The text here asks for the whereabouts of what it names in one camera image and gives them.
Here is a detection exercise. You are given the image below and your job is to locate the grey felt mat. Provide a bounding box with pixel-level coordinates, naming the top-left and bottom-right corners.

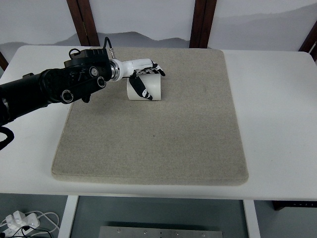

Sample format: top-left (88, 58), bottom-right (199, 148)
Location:
top-left (52, 47), bottom-right (249, 185)

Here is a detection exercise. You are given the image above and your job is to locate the dark wooden frame post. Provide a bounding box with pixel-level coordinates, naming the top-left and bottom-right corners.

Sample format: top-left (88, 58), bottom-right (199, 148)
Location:
top-left (298, 22), bottom-right (317, 61)
top-left (0, 52), bottom-right (8, 71)
top-left (189, 0), bottom-right (217, 49)
top-left (66, 0), bottom-right (100, 47)

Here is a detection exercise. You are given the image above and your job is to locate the white power cable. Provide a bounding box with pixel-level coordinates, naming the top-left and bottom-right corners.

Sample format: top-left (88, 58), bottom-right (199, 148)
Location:
top-left (23, 210), bottom-right (60, 234)

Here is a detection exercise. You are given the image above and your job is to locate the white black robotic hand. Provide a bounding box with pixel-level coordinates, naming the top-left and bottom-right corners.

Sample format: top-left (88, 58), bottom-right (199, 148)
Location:
top-left (116, 59), bottom-right (165, 100)

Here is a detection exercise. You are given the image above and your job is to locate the white table leg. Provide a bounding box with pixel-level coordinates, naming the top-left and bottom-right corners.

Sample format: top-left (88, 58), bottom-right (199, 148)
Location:
top-left (57, 195), bottom-right (79, 238)
top-left (243, 200), bottom-right (261, 238)

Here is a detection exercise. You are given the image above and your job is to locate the black sleeved arm cable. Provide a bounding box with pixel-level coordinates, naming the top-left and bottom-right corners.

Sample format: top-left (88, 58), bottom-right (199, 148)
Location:
top-left (0, 126), bottom-right (15, 151)

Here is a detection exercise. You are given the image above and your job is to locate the white ribbed cup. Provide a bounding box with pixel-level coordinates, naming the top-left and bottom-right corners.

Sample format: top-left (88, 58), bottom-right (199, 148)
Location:
top-left (127, 74), bottom-right (161, 101)

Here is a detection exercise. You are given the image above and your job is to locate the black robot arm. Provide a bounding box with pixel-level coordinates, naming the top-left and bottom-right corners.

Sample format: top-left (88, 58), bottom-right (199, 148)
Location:
top-left (0, 37), bottom-right (165, 126)

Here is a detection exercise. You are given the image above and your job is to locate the white power strip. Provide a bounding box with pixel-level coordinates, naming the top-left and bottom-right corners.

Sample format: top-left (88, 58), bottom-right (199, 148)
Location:
top-left (0, 211), bottom-right (40, 238)

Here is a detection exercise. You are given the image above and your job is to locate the dark wooden furniture corner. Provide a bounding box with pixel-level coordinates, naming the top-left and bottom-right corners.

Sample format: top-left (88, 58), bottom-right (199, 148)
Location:
top-left (272, 201), bottom-right (317, 211)

